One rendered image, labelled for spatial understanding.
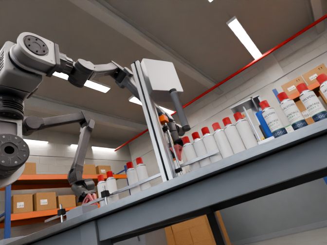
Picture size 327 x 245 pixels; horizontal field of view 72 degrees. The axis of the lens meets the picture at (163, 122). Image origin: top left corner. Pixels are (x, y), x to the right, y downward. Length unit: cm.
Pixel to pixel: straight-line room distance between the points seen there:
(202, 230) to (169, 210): 389
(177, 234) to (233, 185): 421
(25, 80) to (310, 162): 96
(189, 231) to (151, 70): 384
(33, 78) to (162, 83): 53
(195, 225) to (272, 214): 177
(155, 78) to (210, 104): 515
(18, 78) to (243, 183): 86
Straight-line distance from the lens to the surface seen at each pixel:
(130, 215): 68
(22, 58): 100
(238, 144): 98
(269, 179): 55
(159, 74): 111
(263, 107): 102
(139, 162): 116
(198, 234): 455
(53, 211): 477
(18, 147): 101
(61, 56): 104
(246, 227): 573
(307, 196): 536
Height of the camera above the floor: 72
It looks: 25 degrees up
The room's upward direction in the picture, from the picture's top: 17 degrees counter-clockwise
